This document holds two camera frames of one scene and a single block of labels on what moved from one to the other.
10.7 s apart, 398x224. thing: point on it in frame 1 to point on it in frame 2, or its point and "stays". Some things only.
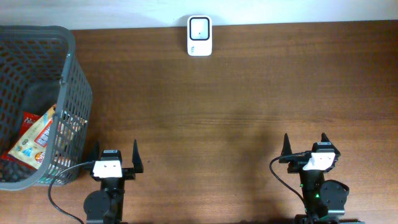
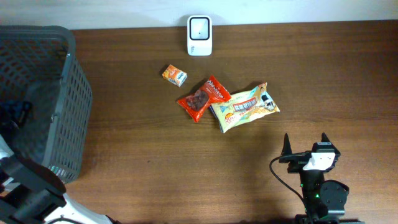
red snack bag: (28, 119) to (196, 103)
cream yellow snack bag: (32, 149) to (244, 107)
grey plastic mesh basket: (46, 101) stays
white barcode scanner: (199, 35) stays
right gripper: (296, 162) stays
